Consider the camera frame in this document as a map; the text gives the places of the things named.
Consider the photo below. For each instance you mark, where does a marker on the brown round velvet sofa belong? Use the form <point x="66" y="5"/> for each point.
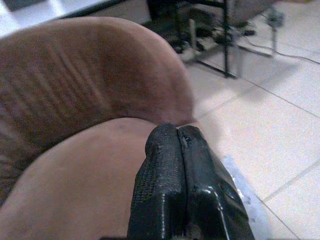
<point x="75" y="75"/>

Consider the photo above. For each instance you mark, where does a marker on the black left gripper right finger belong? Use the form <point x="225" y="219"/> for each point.
<point x="207" y="190"/>

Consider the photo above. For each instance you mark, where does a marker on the black metal shelf rack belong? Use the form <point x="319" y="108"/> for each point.
<point x="226" y="37"/>

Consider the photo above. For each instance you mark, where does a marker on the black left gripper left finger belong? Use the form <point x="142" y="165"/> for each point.
<point x="160" y="175"/>

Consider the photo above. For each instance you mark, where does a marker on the white table black legs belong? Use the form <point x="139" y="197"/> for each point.
<point x="57" y="7"/>

